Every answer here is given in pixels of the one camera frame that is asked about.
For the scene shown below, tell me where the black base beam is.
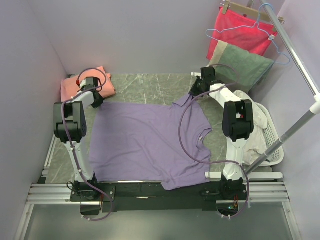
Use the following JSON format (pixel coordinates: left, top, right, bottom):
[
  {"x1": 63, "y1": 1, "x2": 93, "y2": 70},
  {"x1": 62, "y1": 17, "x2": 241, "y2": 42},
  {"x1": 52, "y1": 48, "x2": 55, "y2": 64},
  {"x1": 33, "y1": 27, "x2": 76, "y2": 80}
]
[{"x1": 69, "y1": 181, "x2": 251, "y2": 216}]

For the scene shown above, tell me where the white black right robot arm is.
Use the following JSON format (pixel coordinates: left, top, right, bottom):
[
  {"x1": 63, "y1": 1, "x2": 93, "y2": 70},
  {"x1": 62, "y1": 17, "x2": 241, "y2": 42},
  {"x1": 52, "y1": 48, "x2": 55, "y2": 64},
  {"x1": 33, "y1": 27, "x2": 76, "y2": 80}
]
[{"x1": 190, "y1": 66, "x2": 254, "y2": 182}]

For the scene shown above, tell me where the red towel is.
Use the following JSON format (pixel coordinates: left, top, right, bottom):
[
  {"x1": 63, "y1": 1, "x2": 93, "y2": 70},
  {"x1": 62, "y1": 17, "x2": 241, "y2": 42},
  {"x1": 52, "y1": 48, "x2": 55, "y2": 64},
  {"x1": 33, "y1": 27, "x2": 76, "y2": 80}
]
[{"x1": 206, "y1": 6, "x2": 278, "y2": 61}]

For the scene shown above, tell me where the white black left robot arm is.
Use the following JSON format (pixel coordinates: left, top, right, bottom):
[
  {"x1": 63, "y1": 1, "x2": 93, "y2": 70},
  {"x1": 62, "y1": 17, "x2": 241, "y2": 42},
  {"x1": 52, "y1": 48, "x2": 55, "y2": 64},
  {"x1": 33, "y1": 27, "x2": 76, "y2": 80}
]
[{"x1": 53, "y1": 76, "x2": 104, "y2": 183}]

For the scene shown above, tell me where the silver clothes rack pole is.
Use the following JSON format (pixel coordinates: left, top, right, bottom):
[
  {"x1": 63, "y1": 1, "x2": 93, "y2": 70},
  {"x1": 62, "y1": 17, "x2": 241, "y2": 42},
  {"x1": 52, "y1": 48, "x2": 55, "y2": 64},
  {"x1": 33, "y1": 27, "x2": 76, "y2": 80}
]
[{"x1": 252, "y1": 0, "x2": 320, "y2": 179}]

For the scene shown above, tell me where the blue wire hanger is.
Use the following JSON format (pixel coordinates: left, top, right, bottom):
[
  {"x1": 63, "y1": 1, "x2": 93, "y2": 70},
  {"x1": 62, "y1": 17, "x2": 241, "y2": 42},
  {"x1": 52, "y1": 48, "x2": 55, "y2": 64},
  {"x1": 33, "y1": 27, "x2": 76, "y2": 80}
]
[{"x1": 205, "y1": 3, "x2": 291, "y2": 66}]

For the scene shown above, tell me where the purple t shirt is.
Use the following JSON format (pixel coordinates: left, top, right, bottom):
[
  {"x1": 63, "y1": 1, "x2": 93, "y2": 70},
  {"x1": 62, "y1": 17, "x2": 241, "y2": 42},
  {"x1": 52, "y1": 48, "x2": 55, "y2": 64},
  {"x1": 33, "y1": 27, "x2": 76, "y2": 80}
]
[{"x1": 89, "y1": 95, "x2": 212, "y2": 191}]

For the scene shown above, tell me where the folded pink t shirt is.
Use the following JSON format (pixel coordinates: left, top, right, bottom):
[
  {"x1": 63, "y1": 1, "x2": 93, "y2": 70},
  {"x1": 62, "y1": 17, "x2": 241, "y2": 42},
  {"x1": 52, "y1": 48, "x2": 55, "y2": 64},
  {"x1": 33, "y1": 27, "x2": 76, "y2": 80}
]
[{"x1": 60, "y1": 66, "x2": 116, "y2": 102}]

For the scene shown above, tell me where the green and beige towel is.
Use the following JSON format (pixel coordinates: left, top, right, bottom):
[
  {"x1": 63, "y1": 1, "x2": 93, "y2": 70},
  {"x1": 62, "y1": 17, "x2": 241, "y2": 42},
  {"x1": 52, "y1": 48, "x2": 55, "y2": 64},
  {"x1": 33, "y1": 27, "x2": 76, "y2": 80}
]
[{"x1": 209, "y1": 40, "x2": 275, "y2": 93}]

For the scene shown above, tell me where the white t shirt with print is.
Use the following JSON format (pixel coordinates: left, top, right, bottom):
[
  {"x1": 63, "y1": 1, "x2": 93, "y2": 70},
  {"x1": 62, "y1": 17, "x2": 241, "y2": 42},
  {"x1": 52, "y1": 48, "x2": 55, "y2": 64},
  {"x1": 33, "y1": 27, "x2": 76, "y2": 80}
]
[{"x1": 234, "y1": 90, "x2": 268, "y2": 166}]

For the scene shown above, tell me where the wooden clip hanger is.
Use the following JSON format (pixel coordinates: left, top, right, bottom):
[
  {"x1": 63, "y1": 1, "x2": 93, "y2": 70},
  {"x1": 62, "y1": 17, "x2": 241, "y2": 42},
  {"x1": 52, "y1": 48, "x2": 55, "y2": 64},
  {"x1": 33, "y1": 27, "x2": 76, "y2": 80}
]
[{"x1": 220, "y1": 0, "x2": 285, "y2": 25}]

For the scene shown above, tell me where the white laundry basket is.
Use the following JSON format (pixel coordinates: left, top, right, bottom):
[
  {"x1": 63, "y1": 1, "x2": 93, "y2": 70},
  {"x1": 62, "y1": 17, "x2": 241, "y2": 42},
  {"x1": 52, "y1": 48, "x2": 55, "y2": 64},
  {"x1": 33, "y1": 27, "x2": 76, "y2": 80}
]
[{"x1": 246, "y1": 102, "x2": 285, "y2": 167}]

